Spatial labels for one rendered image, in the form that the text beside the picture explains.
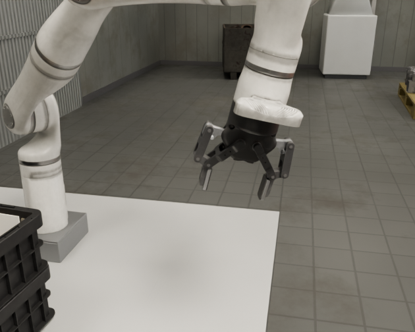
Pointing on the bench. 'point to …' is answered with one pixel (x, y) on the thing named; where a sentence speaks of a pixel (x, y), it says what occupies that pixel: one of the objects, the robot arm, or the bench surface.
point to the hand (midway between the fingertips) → (233, 189)
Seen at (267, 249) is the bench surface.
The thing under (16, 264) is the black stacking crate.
